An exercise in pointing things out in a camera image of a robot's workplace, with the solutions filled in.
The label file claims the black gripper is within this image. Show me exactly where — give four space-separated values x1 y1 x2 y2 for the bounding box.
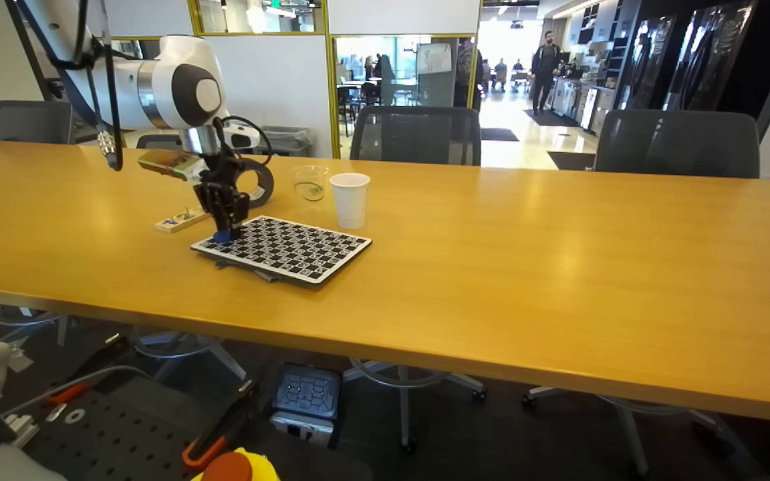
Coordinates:
194 155 249 239

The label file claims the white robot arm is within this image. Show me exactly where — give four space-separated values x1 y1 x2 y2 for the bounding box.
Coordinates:
10 0 251 239

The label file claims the clear plastic cup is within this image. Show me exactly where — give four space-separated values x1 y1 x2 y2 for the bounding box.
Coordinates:
293 166 325 203

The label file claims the white paper cup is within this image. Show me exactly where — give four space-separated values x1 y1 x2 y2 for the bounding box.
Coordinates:
329 171 372 229

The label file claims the wooden number puzzle strip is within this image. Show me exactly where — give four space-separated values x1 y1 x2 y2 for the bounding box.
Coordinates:
156 209 205 231

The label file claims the black tape roll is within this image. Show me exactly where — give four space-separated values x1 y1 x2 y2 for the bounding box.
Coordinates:
243 159 276 209

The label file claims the checkerboard calibration board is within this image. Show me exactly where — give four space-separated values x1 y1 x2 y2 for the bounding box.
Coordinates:
193 217 372 286

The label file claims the blue grey box under table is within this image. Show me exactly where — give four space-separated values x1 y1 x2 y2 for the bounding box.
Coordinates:
269 365 340 447

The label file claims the grey office chair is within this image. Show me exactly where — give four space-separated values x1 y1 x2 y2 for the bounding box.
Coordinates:
350 107 482 166
0 98 75 145
593 110 760 178

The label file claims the yellow red emergency stop button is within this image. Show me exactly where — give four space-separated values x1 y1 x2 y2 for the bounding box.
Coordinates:
193 449 281 481

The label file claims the person in dark clothes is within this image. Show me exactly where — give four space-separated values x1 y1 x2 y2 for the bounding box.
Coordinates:
531 38 559 111

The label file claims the wrist camera on wooden mount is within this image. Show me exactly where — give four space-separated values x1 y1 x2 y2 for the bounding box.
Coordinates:
138 153 205 182

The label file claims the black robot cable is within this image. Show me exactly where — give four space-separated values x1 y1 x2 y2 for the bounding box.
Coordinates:
213 111 276 171

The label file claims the black orange handled tool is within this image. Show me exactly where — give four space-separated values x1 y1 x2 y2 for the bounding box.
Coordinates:
180 380 256 473

